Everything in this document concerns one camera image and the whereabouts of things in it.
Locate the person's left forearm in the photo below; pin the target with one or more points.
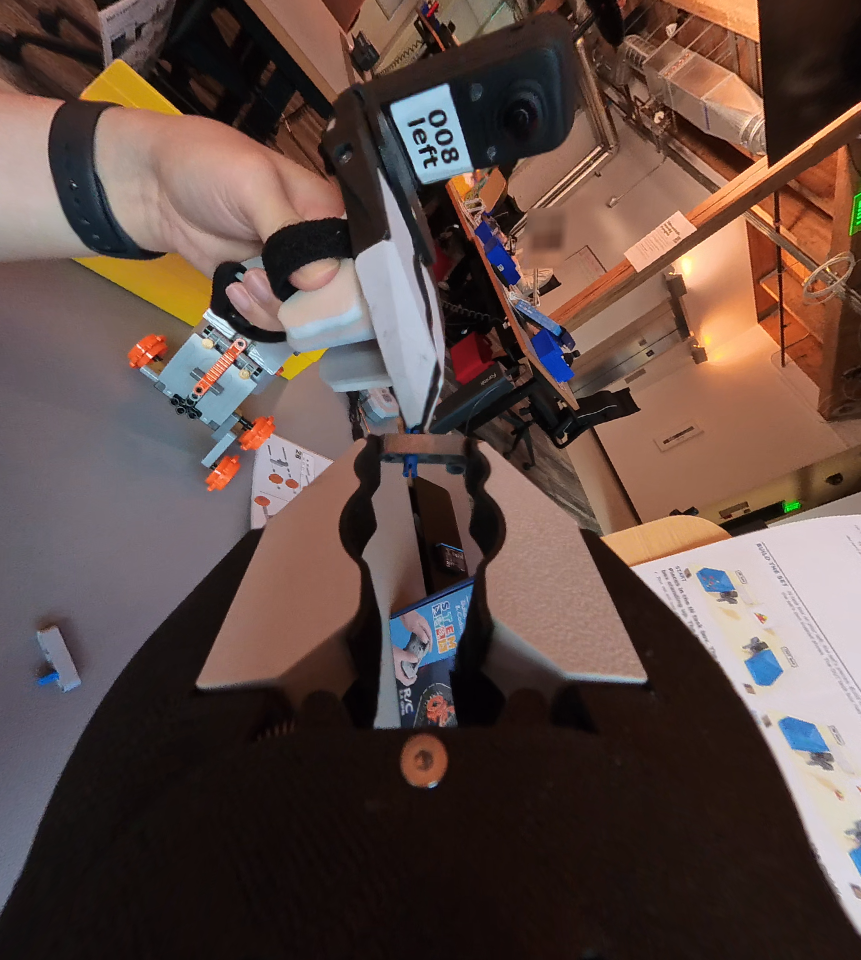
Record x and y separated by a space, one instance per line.
3 172

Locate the white cardboard box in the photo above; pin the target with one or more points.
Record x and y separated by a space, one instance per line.
134 26

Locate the long wooden desk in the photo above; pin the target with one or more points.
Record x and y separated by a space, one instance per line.
509 300

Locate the white paper notice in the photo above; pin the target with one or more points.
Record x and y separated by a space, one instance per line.
659 241

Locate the robot kit box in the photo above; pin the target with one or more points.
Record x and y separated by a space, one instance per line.
430 645

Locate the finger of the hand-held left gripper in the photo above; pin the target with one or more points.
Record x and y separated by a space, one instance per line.
439 352
397 315

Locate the grey desk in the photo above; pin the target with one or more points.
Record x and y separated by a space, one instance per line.
63 450

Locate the light grey building beam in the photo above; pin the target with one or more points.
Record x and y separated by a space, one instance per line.
59 652

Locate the black wristband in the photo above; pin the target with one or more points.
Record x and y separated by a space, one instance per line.
74 180

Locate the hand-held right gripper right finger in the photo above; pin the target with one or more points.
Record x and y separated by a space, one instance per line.
550 600

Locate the metal air duct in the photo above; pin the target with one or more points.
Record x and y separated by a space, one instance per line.
700 82

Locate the person's left hand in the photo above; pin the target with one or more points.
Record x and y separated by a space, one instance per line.
198 187

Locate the white printed task sheet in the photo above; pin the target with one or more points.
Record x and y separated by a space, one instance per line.
798 675

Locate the black screen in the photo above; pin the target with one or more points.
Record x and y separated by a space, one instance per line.
820 67

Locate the yellow storage bin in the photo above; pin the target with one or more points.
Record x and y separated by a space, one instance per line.
153 289

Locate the open instruction booklet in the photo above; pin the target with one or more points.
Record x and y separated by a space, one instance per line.
280 480

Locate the wooden post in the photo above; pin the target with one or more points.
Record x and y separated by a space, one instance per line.
760 180

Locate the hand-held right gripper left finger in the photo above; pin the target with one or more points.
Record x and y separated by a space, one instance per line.
288 600

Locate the red box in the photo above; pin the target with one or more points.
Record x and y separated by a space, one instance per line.
472 358

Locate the grey connector piece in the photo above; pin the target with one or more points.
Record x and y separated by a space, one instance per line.
438 445

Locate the blue storage bin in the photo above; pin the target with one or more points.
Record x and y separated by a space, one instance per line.
553 356
498 255

